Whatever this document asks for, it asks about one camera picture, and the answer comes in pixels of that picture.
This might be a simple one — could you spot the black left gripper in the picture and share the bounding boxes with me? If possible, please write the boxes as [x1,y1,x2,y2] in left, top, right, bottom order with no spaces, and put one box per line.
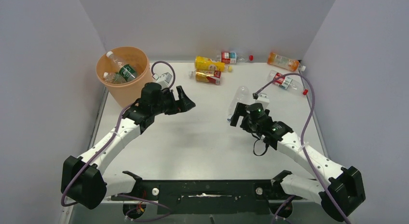
[152,86,195,116]

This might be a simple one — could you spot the large clear unlabelled bottle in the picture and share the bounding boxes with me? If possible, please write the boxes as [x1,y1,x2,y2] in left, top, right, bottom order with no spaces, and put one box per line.
[227,86,250,122]

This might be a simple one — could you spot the red-yellow label bottle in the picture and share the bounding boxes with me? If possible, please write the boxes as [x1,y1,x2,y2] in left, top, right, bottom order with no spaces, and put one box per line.
[189,70,222,85]

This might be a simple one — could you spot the red-label bottle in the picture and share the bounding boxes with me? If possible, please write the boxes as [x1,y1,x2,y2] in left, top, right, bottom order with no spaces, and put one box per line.
[267,70,309,96]

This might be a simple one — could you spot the green-label upright-lying bottle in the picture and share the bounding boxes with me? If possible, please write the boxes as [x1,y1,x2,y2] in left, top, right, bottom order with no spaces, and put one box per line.
[106,51,138,82]

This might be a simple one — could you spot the green-label clear bottle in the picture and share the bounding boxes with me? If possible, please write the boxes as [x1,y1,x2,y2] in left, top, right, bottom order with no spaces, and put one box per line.
[103,72,126,84]

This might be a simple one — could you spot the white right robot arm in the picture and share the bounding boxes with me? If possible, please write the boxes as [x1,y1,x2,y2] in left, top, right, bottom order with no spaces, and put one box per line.
[230,102,366,222]

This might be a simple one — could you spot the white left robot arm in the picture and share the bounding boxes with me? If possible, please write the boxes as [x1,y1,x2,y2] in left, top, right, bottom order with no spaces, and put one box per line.
[61,83,196,210]

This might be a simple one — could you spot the orange plastic bin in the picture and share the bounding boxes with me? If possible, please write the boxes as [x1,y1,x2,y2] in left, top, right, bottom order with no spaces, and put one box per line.
[95,46,154,108]

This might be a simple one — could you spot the yellow-label bottle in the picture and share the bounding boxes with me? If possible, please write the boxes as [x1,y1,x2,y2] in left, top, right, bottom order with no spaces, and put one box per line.
[194,56,232,72]

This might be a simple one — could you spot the red-blue label bottle red cap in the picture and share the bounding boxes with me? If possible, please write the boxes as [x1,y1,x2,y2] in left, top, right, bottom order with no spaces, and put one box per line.
[216,52,254,65]

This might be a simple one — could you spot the orange drink bottle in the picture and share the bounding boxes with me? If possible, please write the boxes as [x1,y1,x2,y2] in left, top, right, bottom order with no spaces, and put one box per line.
[267,52,306,72]

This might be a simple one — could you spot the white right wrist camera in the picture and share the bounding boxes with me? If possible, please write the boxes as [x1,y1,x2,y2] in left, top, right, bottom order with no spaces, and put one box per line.
[253,93,270,109]

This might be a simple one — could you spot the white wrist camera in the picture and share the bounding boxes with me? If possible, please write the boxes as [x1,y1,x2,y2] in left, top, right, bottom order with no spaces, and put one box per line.
[253,93,270,109]
[152,72,173,89]

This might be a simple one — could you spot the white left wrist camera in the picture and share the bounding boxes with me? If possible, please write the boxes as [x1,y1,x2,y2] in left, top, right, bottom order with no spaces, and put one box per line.
[152,72,173,89]

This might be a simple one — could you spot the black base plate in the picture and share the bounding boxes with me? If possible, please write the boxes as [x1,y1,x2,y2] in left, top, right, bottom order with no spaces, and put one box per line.
[113,179,289,215]

